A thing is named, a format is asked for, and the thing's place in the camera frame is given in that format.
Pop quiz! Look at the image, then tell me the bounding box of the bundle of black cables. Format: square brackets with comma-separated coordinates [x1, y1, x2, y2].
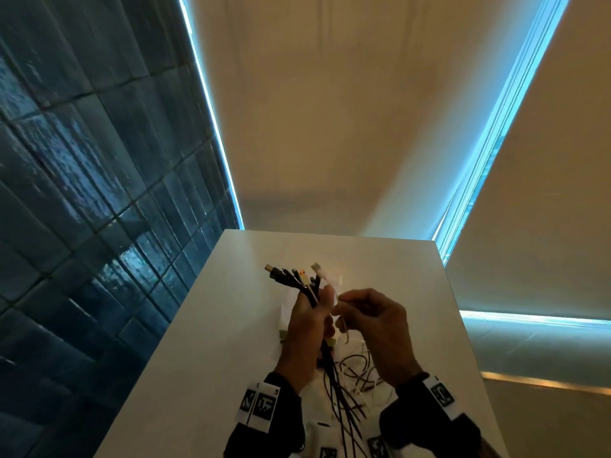
[264, 263, 369, 458]

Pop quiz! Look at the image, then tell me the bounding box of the person's right hand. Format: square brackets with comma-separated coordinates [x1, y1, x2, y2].
[332, 288, 424, 390]

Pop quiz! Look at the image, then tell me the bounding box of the white cable with plug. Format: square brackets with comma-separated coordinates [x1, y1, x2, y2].
[311, 262, 354, 346]

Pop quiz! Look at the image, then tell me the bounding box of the white paper with green tab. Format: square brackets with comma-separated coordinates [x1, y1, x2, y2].
[278, 287, 299, 341]

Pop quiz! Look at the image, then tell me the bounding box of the tangle of thin white cables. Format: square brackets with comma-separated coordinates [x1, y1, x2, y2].
[333, 337, 399, 412]

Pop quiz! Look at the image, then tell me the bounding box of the white sheet with black markers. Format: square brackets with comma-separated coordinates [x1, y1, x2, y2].
[300, 415, 392, 458]

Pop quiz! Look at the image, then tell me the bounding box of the person's right forearm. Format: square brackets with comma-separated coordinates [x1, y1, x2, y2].
[379, 372, 483, 458]

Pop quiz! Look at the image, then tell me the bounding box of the person's left forearm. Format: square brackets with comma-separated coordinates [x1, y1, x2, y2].
[223, 372, 306, 458]

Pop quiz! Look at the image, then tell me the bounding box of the beige roller blind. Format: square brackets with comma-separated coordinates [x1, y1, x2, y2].
[444, 0, 611, 323]
[184, 0, 547, 242]

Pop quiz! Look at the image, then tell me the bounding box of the white wrist band with markers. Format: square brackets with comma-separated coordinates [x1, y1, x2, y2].
[234, 382, 282, 434]
[422, 375, 465, 421]

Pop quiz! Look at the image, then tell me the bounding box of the person's left hand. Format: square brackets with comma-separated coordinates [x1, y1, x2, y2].
[275, 283, 337, 394]

